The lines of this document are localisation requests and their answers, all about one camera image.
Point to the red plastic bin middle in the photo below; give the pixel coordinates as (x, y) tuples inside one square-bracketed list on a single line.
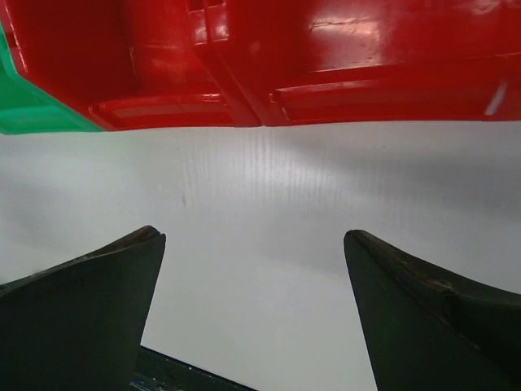
[(125, 65)]

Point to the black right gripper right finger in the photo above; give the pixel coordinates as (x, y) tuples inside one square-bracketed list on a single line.
[(427, 328)]

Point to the green plastic bin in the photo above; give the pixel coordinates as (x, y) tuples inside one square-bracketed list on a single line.
[(26, 109)]

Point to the red plastic bin right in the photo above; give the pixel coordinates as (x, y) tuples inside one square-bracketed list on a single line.
[(313, 62)]

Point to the red plastic bin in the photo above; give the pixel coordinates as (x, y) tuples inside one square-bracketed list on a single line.
[(313, 62), (125, 65)]

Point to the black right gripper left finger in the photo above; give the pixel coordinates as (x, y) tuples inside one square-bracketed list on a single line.
[(79, 325)]

